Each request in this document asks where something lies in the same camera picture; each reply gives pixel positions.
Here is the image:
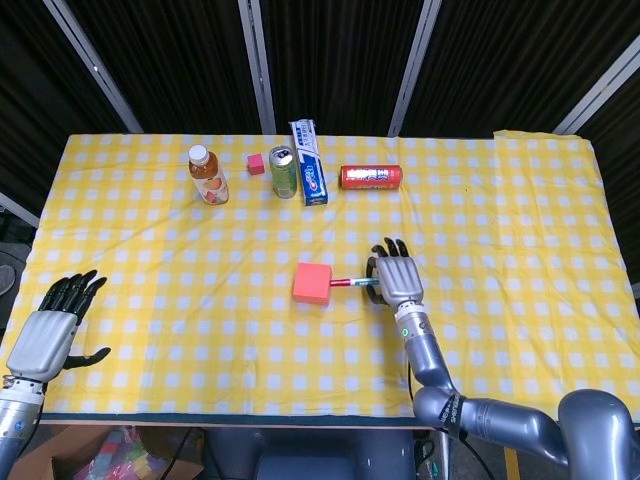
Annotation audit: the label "green drink can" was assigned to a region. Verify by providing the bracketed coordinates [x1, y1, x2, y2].
[269, 145, 299, 200]

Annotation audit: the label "silver aluminium frame post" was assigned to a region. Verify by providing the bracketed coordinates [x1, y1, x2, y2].
[553, 35, 640, 135]
[237, 0, 277, 135]
[42, 0, 145, 134]
[0, 192, 41, 229]
[387, 0, 443, 137]

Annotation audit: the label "orange tea bottle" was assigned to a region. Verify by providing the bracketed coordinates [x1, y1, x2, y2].
[187, 144, 231, 206]

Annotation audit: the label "red soda can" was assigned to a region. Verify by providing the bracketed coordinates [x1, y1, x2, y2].
[340, 164, 404, 192]

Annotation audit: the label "yellow checkered tablecloth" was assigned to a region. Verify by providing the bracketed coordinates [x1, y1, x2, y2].
[0, 129, 640, 419]

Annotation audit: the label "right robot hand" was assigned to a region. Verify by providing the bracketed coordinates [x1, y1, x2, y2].
[363, 237, 425, 308]

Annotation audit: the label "cardboard box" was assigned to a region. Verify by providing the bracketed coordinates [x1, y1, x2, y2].
[9, 425, 205, 480]

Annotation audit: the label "blue white toothpaste box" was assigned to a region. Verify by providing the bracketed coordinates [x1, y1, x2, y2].
[291, 118, 331, 207]

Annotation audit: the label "colourful foam blocks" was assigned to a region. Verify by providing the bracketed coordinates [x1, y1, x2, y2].
[73, 425, 169, 480]

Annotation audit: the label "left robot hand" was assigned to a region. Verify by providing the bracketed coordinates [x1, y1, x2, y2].
[5, 270, 112, 385]

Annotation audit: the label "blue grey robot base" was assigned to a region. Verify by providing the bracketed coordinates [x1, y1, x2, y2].
[202, 427, 417, 480]

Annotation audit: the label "large pink cube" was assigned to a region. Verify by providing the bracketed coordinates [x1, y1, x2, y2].
[292, 262, 334, 306]

